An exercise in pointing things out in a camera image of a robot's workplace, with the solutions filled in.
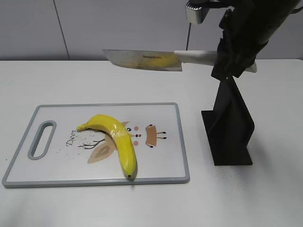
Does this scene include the white-handled kitchen knife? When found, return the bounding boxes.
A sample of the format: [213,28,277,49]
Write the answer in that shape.
[102,49,258,73]

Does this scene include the black knife stand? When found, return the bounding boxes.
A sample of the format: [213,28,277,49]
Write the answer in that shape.
[201,78,255,166]

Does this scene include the black fabric-covered gripper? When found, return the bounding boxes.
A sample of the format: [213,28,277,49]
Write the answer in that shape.
[211,0,299,79]

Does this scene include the yellow plastic banana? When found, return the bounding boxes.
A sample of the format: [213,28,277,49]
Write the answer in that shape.
[76,114,136,178]

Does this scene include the black camera cable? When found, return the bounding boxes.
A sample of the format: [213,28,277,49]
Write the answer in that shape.
[186,22,192,51]

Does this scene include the white grey-rimmed cutting board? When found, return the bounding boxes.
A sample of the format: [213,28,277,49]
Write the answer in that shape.
[2,103,190,188]

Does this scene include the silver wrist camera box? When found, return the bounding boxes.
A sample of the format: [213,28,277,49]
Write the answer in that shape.
[185,0,209,25]

